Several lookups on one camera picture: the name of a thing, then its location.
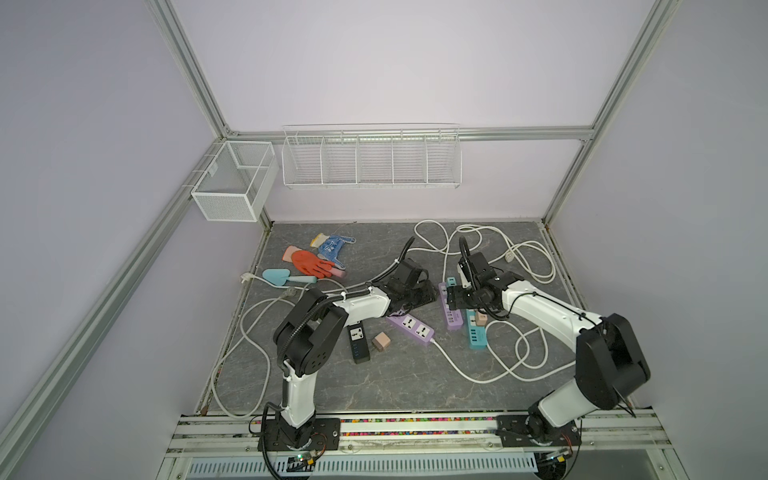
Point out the red rubber glove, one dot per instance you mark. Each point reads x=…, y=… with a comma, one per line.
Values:
x=311, y=265

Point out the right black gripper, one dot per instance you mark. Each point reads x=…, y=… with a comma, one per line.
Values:
x=455, y=298

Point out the purple power strip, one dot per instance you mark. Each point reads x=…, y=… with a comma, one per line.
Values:
x=453, y=318
x=413, y=327

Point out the white mesh box basket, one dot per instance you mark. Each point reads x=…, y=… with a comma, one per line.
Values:
x=237, y=181

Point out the purple power strip front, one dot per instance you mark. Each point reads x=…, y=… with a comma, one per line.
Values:
x=413, y=327

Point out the black power strip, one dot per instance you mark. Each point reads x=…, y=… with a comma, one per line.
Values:
x=358, y=343

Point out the teal power strip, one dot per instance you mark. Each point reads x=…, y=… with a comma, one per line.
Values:
x=476, y=335

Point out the blue patterned glove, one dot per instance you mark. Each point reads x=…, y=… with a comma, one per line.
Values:
x=330, y=248

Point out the teal dustpan scoop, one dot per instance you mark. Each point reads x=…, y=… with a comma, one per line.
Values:
x=281, y=277

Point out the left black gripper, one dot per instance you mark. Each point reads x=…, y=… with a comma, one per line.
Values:
x=428, y=294

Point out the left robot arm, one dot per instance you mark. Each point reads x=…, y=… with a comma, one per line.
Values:
x=307, y=336

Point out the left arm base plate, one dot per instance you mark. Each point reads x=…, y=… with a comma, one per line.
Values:
x=319, y=433

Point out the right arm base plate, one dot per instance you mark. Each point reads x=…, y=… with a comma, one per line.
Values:
x=518, y=430

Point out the pink glove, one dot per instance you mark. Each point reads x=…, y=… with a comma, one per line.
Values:
x=287, y=258

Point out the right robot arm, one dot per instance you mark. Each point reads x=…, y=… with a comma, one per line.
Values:
x=609, y=362

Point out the white wire basket rack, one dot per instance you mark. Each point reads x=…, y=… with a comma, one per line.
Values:
x=389, y=155

